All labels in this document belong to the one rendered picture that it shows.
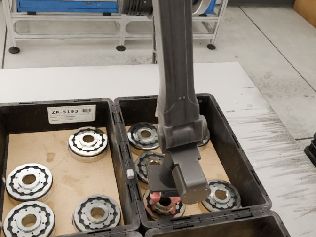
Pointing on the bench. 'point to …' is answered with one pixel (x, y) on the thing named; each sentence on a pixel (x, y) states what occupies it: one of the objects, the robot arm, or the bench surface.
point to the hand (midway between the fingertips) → (165, 199)
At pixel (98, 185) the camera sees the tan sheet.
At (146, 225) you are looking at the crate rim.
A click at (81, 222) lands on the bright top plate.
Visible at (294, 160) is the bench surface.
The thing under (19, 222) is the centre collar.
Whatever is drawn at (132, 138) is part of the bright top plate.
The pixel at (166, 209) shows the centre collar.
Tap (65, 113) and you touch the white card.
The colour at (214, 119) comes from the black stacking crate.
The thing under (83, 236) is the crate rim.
